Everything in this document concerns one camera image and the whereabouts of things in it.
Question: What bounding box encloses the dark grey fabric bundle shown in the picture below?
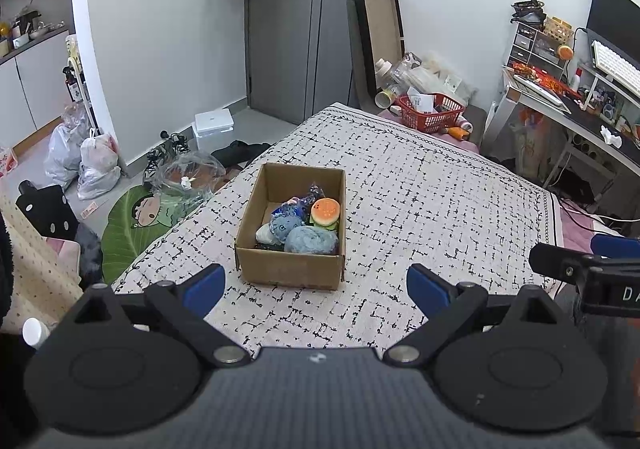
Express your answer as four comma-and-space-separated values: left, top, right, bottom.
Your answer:
304, 183, 326, 205

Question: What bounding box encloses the brown cardboard box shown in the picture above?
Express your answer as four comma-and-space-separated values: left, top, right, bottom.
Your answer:
234, 163, 346, 291

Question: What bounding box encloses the white keyboard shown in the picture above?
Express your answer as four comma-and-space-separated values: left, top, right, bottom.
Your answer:
591, 40, 640, 92

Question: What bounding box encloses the white soft pack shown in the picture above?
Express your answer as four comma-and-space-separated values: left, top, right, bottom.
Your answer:
255, 224, 281, 247

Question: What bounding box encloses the blue fluffy plush toy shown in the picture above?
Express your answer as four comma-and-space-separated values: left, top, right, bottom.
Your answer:
284, 226, 338, 255

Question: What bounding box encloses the green cartoon floor mat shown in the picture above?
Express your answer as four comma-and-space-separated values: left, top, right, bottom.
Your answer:
102, 186, 213, 292

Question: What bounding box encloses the black polka dot bag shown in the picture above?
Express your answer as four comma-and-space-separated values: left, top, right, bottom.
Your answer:
16, 180, 79, 241

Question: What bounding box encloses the large flat cardboard tray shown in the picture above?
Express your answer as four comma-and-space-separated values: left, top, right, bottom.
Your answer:
347, 0, 406, 109

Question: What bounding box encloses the black monitor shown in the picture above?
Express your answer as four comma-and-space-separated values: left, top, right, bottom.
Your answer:
586, 0, 640, 68

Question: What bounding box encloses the white desk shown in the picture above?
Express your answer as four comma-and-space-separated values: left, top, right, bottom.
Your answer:
480, 66, 639, 200

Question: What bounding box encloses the clear plastic bottle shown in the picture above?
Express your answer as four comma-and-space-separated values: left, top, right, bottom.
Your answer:
374, 57, 414, 89

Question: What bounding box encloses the white storage box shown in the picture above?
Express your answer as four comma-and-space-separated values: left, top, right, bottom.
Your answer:
192, 109, 234, 153

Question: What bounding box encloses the grey plastic bag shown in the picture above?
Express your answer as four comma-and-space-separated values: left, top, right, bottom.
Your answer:
43, 120, 88, 190

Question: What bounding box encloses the blue tissue pack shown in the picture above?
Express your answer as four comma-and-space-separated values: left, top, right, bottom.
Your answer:
269, 198, 310, 243

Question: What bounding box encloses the red plastic basket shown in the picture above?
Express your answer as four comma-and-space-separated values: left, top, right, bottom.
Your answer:
395, 94, 465, 134

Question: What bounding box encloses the burger plush toy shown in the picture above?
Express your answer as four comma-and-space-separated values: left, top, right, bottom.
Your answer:
310, 198, 341, 230

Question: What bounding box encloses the white plastic bag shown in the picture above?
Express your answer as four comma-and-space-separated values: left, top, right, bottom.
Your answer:
77, 130, 122, 201

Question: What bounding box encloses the grey door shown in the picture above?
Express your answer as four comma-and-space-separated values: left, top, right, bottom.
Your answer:
245, 0, 359, 124

